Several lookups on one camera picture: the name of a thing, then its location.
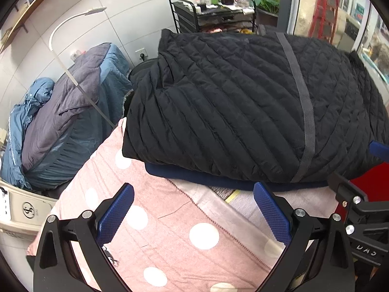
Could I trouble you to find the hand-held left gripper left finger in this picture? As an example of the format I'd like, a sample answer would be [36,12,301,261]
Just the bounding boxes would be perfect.
[33,182,135,292]

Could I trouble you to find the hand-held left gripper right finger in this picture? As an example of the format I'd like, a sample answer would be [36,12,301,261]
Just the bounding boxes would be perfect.
[253,182,355,292]

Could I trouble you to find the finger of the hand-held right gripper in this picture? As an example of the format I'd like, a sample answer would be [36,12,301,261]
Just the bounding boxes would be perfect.
[331,172,370,219]
[368,140,389,160]

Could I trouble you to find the black quilted jacket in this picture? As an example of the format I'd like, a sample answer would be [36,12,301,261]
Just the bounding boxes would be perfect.
[122,28,389,184]

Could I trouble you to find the red object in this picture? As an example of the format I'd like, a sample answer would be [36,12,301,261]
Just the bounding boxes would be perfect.
[349,157,389,203]

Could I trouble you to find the pink polka dot blanket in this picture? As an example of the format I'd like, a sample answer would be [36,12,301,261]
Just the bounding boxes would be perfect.
[27,117,338,292]

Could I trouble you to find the navy folded garment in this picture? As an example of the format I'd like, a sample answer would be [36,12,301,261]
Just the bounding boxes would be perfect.
[144,161,330,193]

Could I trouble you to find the beige appliance with control panel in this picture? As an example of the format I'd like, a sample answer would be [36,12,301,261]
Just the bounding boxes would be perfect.
[0,179,58,238]

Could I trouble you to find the blue grey quilt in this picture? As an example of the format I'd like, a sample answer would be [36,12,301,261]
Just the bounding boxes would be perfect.
[0,43,134,191]

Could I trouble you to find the red ladder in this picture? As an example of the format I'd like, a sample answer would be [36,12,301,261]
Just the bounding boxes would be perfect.
[308,0,341,47]

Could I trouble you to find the green plant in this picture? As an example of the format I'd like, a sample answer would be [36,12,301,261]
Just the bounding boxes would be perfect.
[254,0,282,15]

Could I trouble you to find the white gooseneck lamp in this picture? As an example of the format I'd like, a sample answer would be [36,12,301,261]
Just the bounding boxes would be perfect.
[49,6,117,128]

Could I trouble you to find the black wire cart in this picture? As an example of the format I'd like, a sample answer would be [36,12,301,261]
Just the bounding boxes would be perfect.
[168,0,259,35]

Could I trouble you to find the wooden wall shelf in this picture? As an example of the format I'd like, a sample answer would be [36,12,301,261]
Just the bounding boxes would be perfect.
[0,0,75,54]

